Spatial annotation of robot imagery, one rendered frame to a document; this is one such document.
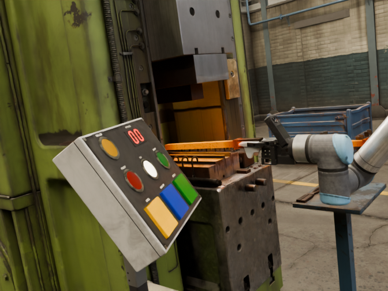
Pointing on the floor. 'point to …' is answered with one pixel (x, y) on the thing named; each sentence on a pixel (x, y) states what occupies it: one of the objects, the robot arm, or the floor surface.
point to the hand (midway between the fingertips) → (242, 141)
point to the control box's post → (135, 278)
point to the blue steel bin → (327, 120)
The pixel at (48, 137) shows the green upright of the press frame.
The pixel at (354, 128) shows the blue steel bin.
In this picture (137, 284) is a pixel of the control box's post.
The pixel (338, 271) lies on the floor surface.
